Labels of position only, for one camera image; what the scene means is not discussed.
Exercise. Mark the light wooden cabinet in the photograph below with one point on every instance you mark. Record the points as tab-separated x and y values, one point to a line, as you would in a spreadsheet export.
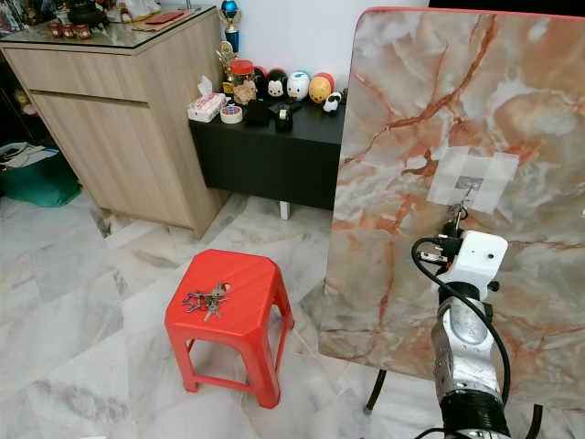
119	128

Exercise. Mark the black mouse egg figure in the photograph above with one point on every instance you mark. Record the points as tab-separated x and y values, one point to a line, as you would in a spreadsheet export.
275	86

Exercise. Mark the yellow orange egg figure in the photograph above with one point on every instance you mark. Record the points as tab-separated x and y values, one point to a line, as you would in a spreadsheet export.
321	88

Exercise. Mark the clear tape patch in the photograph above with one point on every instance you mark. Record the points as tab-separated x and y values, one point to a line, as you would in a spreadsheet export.
498	169

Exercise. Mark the white blue egg figure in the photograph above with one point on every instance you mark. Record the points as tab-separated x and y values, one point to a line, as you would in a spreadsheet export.
298	86

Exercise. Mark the black tape dispenser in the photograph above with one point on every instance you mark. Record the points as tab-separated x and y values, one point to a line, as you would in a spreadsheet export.
286	117

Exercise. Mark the white sideboard leg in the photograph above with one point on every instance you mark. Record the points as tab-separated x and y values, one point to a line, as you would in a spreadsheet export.
284	210

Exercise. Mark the marble pattern table top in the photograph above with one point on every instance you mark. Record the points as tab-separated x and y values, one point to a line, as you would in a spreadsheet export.
393	183

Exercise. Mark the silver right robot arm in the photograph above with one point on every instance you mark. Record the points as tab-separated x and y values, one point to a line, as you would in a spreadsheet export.
466	357

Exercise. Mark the small brown plush toy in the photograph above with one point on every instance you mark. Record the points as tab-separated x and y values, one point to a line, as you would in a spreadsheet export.
245	92

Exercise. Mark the white tape roll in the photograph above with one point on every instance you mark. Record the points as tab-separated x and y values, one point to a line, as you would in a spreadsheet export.
231	115

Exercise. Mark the keys bunch with purple clip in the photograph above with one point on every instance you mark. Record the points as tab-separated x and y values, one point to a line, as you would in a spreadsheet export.
208	299

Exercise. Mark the small gold trophy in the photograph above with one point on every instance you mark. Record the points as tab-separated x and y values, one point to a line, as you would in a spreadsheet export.
225	59

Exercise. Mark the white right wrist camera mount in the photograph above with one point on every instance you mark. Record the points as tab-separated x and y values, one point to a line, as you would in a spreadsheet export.
480	261

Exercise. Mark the small black box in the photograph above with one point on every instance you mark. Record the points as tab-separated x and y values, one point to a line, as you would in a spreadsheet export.
257	113

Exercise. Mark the glass jar with red lid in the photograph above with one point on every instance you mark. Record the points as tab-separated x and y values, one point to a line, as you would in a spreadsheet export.
241	69

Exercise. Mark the flat red tray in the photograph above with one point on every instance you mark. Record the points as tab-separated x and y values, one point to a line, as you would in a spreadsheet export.
165	17

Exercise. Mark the pink white tissue box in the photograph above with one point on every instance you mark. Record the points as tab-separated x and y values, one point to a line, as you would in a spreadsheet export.
206	109

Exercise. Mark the blue gold trophy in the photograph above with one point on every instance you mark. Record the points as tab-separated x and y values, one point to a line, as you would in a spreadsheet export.
229	15

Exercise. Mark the white ornament figure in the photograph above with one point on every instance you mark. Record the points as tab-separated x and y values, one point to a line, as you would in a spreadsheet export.
137	7

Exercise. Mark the small red cup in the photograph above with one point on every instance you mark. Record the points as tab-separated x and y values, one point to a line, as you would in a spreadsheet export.
69	30
83	31
56	29

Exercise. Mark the black metal table leg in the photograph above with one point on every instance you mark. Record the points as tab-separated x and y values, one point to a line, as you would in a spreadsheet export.
375	391

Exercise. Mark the green storage basket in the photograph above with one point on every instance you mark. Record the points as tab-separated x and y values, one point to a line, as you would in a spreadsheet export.
41	178

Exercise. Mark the small black white figure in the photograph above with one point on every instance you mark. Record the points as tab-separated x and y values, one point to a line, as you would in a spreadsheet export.
332	102

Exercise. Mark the red plastic stool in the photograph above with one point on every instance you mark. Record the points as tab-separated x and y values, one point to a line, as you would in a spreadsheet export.
238	306

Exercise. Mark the black low sideboard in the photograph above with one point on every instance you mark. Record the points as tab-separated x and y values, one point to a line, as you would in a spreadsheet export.
274	160

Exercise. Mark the black teapot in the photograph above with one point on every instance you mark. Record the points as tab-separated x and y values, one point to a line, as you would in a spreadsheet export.
87	13

